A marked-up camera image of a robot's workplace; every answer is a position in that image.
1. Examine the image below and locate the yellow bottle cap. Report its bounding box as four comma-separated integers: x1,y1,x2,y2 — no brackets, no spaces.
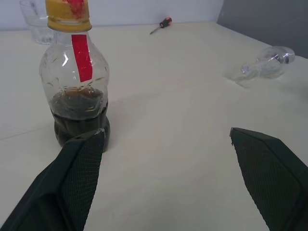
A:
45,0,93,32

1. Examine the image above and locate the clear glass tumbler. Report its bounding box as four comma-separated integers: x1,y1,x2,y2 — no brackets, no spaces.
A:
19,0,55,45

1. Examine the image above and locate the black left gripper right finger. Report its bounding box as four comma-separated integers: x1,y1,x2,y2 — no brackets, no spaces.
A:
230,127,308,231

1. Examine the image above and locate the clear plastic bottle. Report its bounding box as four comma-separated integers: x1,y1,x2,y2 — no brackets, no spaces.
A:
225,45,296,89

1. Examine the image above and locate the clear bottle with red tape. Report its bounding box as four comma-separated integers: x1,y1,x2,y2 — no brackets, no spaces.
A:
39,24,111,153

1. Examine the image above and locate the orange and black screwdriver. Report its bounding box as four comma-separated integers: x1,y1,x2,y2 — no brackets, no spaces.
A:
149,17,173,35

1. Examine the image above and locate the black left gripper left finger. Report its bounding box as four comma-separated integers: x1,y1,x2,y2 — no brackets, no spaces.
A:
0,128,106,231

